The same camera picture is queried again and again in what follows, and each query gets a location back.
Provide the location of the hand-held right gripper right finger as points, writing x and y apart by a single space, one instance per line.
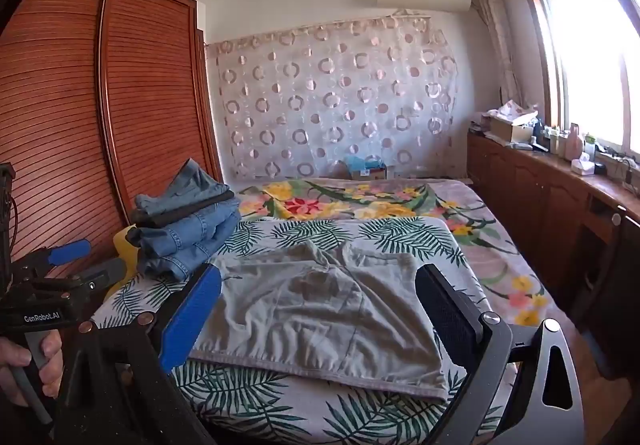
442 307

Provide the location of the white tissue box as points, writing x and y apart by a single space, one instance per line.
582 166

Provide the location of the blue item behind bed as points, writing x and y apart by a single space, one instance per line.
367 169

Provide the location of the wooden framed window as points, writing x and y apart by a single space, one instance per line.
585 50

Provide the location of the circle patterned sheer curtain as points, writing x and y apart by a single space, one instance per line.
330 95

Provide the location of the person's left hand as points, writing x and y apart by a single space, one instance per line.
52 365

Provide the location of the yellow cloth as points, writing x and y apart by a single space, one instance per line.
125 252

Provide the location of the cardboard box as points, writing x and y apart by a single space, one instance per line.
510 127

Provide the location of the leaf print blanket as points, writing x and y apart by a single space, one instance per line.
300 407

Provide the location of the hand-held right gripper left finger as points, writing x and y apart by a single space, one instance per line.
192 320

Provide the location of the pale window curtain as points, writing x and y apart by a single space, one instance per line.
495 35

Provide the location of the wooden side cabinet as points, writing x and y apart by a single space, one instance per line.
545 210

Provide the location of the grey pants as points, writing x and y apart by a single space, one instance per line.
310 315

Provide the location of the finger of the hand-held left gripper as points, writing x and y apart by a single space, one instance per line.
105 275
70 251

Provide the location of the floral blanket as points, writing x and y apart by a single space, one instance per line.
350 205

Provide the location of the wooden louvered wardrobe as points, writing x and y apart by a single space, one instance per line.
75 100

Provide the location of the folded light blue jeans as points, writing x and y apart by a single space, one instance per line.
195 182

